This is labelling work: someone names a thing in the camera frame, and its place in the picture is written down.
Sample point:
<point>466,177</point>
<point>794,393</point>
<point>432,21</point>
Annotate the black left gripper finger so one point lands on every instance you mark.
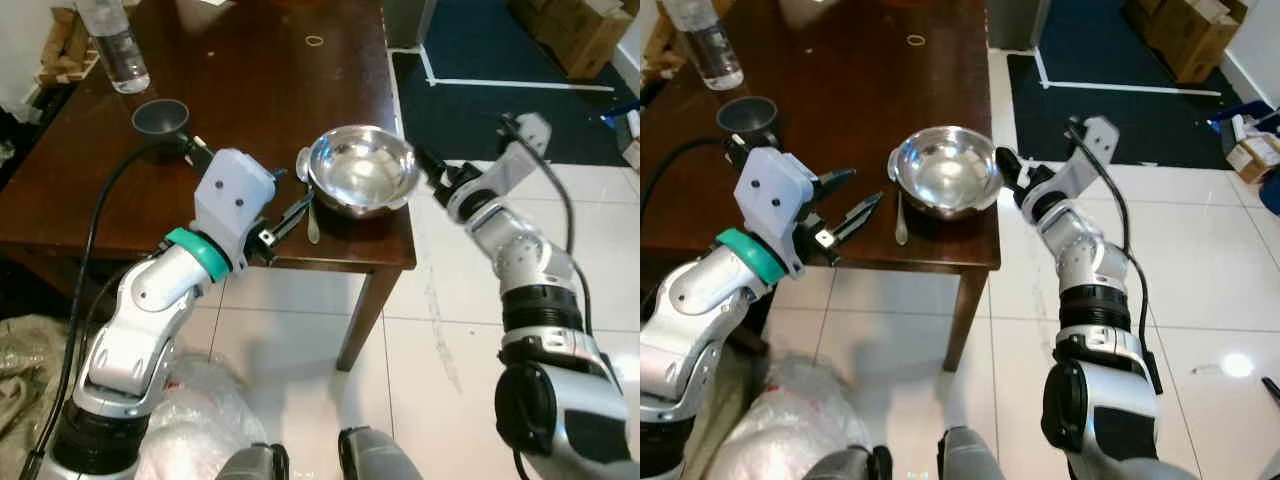
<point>279,178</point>
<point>832,182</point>
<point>858,218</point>
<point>295,215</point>

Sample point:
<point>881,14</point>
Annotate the grey robot leg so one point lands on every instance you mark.
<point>980,458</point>
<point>380,458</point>
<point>250,465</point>
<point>845,467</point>

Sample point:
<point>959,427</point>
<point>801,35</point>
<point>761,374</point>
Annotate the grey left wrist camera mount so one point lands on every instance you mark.
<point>235,195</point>
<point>775,195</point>

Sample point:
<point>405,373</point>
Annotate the large brown cardboard box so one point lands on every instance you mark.
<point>1190,35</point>
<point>575,35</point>

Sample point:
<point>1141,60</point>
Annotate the grey right robot leg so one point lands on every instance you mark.
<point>380,458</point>
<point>980,458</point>

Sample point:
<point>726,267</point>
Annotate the dark wooden table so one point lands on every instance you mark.
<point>830,80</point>
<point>230,90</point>

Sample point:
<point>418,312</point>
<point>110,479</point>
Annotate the blue plastic bucket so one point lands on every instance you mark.
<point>1272,195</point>

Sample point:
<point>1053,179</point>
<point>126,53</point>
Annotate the grey left robot leg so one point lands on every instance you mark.
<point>845,467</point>
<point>250,465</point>

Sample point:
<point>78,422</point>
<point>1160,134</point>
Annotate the shiny steel bowl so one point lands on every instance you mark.
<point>945,170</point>
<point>360,170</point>

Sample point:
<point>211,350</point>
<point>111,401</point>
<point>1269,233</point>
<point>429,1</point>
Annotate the silver metal spoon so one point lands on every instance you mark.
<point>313,225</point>
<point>901,228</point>

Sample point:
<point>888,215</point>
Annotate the small open cardboard box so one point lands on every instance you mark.
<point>632,155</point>
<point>1255,160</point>

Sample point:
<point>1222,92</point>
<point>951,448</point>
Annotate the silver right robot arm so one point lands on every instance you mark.
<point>1085,255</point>
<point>520,255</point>

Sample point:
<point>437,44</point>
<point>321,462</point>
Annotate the blue carpet with white tape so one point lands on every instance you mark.
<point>470,40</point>
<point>1090,40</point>

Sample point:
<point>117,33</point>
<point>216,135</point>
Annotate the dark grey mug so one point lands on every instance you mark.
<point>745,115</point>
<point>160,115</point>

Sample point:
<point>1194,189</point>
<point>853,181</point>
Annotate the wooden pallet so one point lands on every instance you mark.
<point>65,50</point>

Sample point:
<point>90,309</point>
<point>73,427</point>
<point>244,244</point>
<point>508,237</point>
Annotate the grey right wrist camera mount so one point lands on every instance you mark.
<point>520,165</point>
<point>1085,170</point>

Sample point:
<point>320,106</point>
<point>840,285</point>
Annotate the dark floor mat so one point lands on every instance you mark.
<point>1170,130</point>
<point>470,110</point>

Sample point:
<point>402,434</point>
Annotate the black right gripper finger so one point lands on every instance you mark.
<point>433,165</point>
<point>1010,165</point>

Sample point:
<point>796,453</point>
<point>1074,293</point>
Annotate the blue dustpan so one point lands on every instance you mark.
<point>620,112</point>
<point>1240,115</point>

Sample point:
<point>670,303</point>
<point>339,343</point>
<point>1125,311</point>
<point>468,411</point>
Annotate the grey cabinet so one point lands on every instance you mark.
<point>1010,20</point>
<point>405,20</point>

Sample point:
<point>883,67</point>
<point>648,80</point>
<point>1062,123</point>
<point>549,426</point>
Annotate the clear plastic water bottle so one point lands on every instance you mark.
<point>115,50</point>
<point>705,45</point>

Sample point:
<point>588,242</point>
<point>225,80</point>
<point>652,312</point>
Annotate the woven beige sack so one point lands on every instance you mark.
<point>25,380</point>
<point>728,400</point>

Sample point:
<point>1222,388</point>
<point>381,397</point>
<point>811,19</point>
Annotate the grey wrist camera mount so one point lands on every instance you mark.
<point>1085,170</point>
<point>520,165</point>
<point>235,195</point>
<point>775,195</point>

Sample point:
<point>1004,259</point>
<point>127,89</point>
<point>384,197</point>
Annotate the black tripod stand foot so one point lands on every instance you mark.
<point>1272,388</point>

